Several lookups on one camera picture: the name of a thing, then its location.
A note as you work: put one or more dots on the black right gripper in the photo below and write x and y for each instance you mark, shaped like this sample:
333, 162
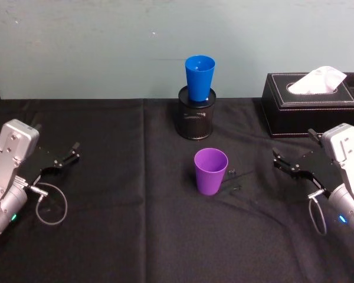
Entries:
318, 169

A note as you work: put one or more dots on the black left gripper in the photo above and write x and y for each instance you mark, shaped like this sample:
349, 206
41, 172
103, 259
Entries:
42, 162

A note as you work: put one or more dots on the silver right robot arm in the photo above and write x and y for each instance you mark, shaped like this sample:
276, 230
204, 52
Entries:
345, 177

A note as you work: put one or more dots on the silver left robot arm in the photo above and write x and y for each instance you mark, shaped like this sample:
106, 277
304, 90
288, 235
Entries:
9, 165

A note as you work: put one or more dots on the black leather tissue box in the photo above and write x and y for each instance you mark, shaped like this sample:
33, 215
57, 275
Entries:
306, 118

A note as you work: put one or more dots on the purple plastic cup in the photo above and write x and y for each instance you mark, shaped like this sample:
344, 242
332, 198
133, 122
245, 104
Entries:
208, 179

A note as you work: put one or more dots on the white paper tissue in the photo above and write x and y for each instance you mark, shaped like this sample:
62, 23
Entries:
318, 81

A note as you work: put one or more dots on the black mesh pen holder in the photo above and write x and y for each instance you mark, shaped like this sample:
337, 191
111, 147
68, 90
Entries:
194, 121

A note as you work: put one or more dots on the black table cloth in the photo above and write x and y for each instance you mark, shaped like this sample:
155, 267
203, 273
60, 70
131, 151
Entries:
135, 236

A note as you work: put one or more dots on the blue plastic cup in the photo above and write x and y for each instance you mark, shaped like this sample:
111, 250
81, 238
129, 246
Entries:
199, 79

